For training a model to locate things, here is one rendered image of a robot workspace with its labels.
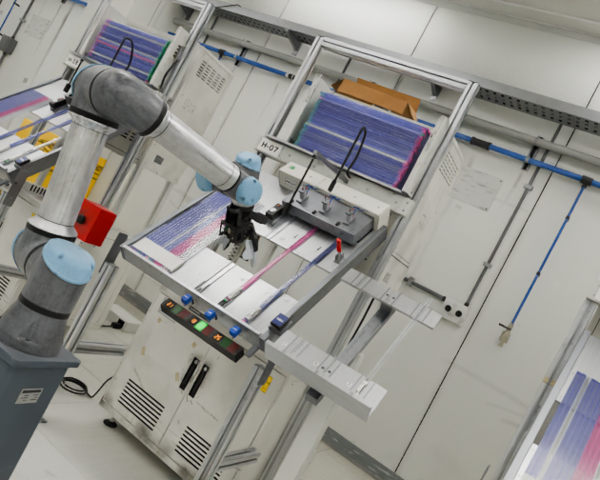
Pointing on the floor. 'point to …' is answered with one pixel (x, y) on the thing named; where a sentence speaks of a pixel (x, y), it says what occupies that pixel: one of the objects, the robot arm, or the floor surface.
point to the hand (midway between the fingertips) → (239, 256)
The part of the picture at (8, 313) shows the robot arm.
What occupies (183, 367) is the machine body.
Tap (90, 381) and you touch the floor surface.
